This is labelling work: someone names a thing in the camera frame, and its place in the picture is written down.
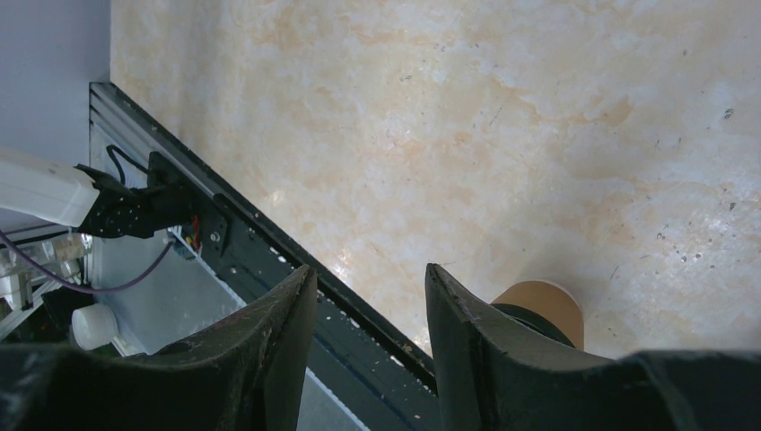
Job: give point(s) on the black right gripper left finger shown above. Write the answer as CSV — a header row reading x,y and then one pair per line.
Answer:
x,y
245,372

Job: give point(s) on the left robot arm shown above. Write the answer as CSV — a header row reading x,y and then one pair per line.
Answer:
x,y
88,200

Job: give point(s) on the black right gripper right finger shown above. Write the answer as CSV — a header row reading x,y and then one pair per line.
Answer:
x,y
492,373

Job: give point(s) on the brown paper coffee cup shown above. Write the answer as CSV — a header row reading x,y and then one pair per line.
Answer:
x,y
551,302

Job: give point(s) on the black plastic cup lid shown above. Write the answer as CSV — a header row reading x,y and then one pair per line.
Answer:
x,y
534,321

